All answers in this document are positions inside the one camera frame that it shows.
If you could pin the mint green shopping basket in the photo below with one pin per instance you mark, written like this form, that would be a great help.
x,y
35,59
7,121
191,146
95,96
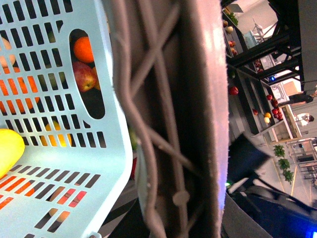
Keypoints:
x,y
78,156

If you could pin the yellow lemon larger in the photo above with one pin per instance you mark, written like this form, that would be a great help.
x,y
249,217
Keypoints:
x,y
12,148

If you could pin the red yellow apple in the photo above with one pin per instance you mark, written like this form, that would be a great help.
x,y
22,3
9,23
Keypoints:
x,y
85,77

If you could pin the small tangerine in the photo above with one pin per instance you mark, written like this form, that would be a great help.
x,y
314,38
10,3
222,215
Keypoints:
x,y
83,51

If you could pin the grey basket handle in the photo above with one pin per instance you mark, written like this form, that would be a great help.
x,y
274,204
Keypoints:
x,y
170,77

